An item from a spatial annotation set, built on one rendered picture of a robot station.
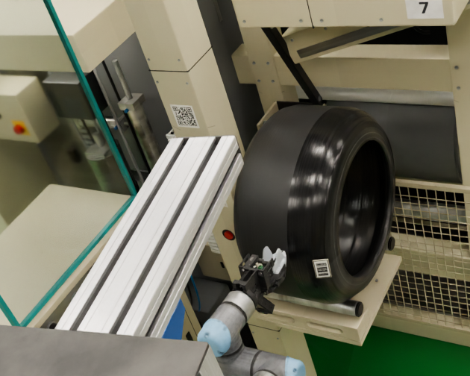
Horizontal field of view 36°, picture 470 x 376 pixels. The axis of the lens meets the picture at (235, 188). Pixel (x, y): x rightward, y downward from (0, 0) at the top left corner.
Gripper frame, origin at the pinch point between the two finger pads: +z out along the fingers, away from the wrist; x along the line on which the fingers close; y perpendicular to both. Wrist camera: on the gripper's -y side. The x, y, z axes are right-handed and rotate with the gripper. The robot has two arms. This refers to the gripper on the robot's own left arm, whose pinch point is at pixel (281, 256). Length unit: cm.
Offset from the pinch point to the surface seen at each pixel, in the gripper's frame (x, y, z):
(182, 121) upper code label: 34.3, 28.1, 17.0
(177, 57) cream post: 28, 49, 15
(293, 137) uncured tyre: 2.0, 23.4, 20.6
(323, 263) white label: -10.4, -2.2, 2.6
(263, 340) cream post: 35, -66, 26
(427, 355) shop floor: -3, -116, 81
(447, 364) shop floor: -12, -116, 79
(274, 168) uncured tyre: 4.1, 19.1, 12.0
